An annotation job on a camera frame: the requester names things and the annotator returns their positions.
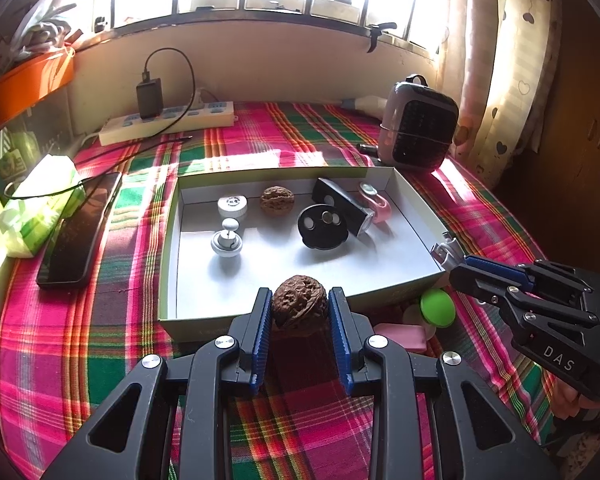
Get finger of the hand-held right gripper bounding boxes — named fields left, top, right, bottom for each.
left=464, top=255, right=597, bottom=293
left=449, top=265, right=597, bottom=333

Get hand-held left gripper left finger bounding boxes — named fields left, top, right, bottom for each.
left=40, top=287, right=273, bottom=480

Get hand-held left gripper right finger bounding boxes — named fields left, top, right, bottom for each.
left=328, top=286, right=561, bottom=480

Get brown walnut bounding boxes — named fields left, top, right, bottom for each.
left=259, top=186, right=296, bottom=217
left=271, top=275, right=328, bottom=333

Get grey cardboard box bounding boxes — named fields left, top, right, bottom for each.
left=157, top=166, right=447, bottom=343

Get white and silver knob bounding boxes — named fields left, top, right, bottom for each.
left=210, top=218, right=242, bottom=259

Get black oval disc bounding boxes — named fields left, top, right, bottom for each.
left=297, top=203, right=350, bottom=251

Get pink clip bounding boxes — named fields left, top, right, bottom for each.
left=358, top=182, right=392, bottom=224

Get person's right hand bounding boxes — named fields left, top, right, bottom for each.
left=552, top=377, right=600, bottom=443

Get green lidded round container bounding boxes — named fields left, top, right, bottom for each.
left=404, top=288, right=457, bottom=337

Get pink rectangular case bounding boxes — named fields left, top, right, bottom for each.
left=373, top=323, right=427, bottom=353

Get white round cap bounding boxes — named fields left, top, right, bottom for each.
left=217, top=195, right=248, bottom=220

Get black rectangular device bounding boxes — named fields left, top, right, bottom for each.
left=311, top=177, right=368, bottom=237

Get grey and black heater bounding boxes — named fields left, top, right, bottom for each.
left=377, top=75, right=459, bottom=173

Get dark wooden cabinet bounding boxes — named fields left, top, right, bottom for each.
left=495, top=0, right=600, bottom=271

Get heart print curtain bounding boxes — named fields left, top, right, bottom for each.
left=435, top=0, right=554, bottom=191

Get white plastic device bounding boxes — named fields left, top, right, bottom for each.
left=342, top=95, right=385, bottom=116

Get black smartphone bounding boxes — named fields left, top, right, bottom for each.
left=36, top=172, right=123, bottom=289

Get white power strip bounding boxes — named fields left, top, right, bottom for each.
left=98, top=101, right=235, bottom=147

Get green tissue pack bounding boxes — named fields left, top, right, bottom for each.
left=0, top=154, right=83, bottom=259

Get black window clamp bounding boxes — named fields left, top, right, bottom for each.
left=362, top=22, right=398, bottom=54

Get black charger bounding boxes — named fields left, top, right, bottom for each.
left=136, top=79, right=163, bottom=120

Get green packet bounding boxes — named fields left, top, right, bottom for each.
left=0, top=130, right=38, bottom=196

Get orange shelf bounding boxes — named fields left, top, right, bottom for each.
left=0, top=50, right=76, bottom=138

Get white plastic bags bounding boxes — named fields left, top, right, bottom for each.
left=10, top=0, right=81, bottom=56

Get black charging cable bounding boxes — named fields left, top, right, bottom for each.
left=2, top=48, right=197, bottom=200

